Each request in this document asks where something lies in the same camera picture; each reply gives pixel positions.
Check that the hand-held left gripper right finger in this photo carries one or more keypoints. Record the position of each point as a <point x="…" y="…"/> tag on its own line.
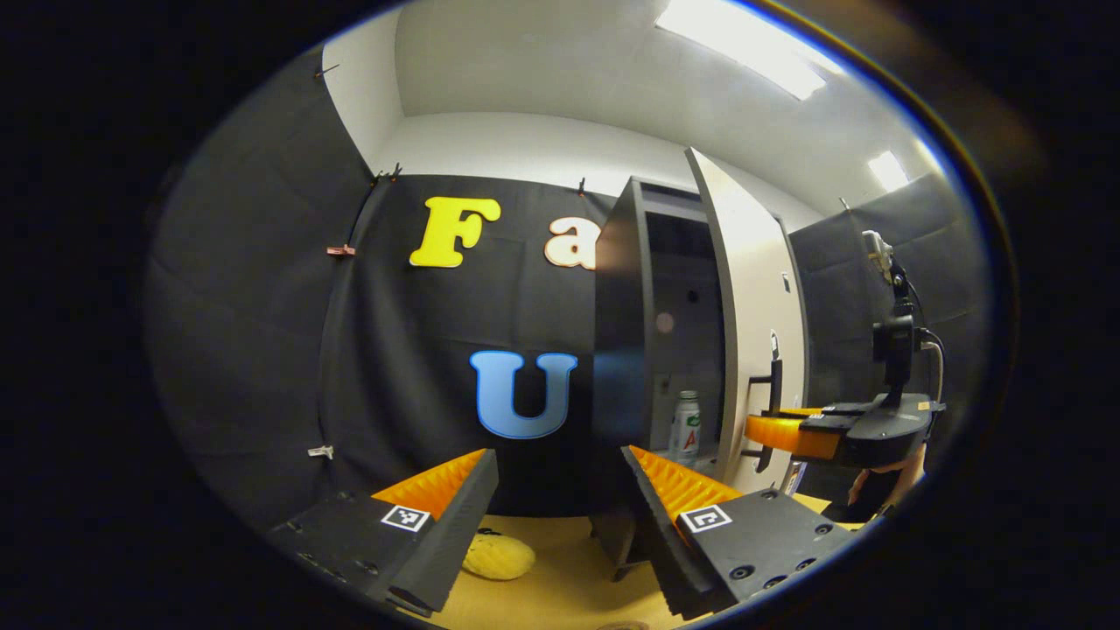
<point x="656" y="534"/>

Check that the white cloth clip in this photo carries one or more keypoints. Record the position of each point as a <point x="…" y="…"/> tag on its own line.
<point x="320" y="451"/>

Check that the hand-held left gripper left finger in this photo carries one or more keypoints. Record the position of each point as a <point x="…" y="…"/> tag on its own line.
<point x="459" y="525"/>

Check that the small ceiling light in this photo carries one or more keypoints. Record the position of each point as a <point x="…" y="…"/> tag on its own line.
<point x="888" y="171"/>

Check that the yellow bumpy round object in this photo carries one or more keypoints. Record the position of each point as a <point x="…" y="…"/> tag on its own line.
<point x="499" y="557"/>

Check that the black backdrop cloth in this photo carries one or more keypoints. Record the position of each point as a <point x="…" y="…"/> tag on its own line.
<point x="394" y="350"/>

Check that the beige cabinet door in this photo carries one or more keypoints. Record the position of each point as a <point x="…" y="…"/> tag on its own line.
<point x="752" y="280"/>

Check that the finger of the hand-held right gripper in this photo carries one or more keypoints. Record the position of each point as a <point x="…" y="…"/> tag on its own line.
<point x="805" y="437"/>
<point x="844" y="409"/>

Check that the white plastic bottle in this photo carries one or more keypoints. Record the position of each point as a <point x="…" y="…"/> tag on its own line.
<point x="685" y="429"/>

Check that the pink cloth clip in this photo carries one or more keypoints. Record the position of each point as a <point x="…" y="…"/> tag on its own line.
<point x="341" y="250"/>

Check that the grey cabinet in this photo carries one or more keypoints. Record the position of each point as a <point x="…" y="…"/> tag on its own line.
<point x="621" y="332"/>

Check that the dark-covered book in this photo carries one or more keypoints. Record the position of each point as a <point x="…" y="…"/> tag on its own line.
<point x="794" y="477"/>

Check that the long ceiling light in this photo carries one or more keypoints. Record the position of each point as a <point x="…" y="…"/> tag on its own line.
<point x="752" y="48"/>

